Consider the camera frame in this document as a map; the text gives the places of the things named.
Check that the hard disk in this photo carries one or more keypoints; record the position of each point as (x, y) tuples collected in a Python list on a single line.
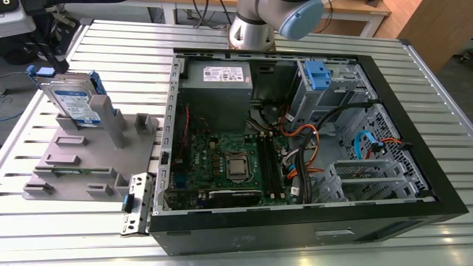
[(74, 105)]

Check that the black PC case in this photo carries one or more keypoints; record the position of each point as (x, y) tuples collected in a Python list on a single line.
[(296, 221)]

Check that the grey power supply unit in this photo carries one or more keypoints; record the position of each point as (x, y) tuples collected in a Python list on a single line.
[(215, 105)]

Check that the blue drive latch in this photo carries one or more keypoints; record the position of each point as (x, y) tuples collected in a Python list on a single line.
[(318, 74)]

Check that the grey parts rack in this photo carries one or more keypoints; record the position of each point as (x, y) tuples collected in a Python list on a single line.
[(100, 166)]

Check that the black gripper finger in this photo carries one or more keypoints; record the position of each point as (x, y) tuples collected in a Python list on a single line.
[(67, 33), (50, 47)]

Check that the green motherboard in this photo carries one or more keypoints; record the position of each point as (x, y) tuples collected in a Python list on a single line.
[(207, 155)]

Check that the green RAM stick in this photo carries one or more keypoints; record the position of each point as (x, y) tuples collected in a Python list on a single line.
[(70, 171)]

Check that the metal disk bay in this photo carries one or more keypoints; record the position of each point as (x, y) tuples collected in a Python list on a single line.
[(370, 180)]

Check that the metal expansion slot bracket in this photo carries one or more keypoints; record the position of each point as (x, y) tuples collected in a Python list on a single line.
[(139, 194)]

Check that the black graphics card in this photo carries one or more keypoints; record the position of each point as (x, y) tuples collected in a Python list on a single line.
[(232, 195)]

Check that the black RAM slot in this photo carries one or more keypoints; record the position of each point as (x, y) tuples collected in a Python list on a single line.
[(276, 166), (267, 166)]

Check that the wooden cabinet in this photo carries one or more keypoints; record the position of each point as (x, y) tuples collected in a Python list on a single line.
[(436, 33)]

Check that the black bin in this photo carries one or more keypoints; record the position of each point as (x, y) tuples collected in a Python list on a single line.
[(19, 52)]

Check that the silver CPU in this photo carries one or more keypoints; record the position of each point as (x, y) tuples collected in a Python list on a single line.
[(238, 168)]

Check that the white frame table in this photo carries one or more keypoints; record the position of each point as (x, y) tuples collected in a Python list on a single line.
[(168, 14)]

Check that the CPU socket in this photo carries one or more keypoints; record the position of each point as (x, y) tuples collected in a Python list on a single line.
[(238, 153)]

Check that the metal drive cage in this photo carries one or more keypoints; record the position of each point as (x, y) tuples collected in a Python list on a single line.
[(332, 105)]

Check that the wooden desk white frame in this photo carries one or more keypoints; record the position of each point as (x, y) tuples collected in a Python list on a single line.
[(370, 12)]

